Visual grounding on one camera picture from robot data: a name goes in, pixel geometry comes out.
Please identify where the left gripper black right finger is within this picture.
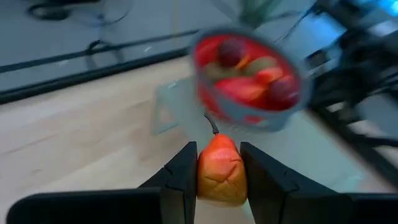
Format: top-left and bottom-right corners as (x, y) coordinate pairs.
(240, 142), (300, 224)

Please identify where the black coiled floor cable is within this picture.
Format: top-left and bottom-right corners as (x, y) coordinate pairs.
(86, 39), (126, 73)

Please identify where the brown kiwi fruit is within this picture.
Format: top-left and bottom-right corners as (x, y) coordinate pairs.
(245, 55), (278, 75)
(205, 62), (238, 80)

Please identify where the dark red plum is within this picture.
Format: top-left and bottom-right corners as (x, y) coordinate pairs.
(267, 76), (300, 110)
(217, 39), (245, 68)

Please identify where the red and grey collapsible colander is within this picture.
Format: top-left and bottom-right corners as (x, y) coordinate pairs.
(189, 26), (312, 131)

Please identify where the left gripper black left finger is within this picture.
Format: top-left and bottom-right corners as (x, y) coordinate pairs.
(138, 141), (199, 224)

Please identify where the red and yellow mango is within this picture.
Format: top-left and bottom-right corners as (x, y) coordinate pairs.
(214, 77), (268, 105)

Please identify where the green perforated metal shelf riser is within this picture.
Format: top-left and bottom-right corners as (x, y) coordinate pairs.
(150, 74), (315, 147)

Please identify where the green leafy plant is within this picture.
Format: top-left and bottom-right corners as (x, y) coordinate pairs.
(236, 0), (284, 30)

